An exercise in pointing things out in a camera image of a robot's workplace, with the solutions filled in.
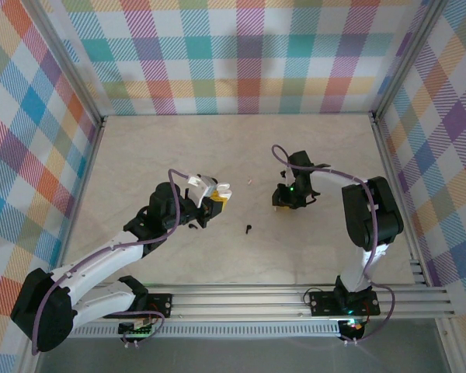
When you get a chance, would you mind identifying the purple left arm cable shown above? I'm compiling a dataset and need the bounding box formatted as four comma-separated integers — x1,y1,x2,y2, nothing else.
30,168,191,357

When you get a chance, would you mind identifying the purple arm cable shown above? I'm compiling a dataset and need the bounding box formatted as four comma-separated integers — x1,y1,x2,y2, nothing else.
30,168,191,357
270,144,396,346

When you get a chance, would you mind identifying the aluminium mounting rail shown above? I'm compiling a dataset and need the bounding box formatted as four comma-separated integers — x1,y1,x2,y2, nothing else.
26,282,457,324

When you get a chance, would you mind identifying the aluminium side rail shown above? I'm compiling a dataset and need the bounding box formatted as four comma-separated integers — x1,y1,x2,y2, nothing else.
56,115,108,269
370,112,432,288

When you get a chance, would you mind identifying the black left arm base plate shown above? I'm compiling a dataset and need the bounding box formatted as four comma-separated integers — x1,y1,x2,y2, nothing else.
103,293,174,320

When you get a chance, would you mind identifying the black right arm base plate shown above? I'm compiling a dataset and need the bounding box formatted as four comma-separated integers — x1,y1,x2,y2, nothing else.
308,289,381,316

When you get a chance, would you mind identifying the slotted grey cable tray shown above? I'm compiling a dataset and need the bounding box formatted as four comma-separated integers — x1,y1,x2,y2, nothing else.
45,320,343,339

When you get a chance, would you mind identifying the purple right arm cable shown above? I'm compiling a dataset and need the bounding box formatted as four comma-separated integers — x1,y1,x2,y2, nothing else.
270,144,396,346

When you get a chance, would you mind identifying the aluminium frame post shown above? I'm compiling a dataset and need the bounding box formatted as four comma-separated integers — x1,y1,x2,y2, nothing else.
19,333,50,373
368,0,451,121
23,0,106,129
436,317,465,373

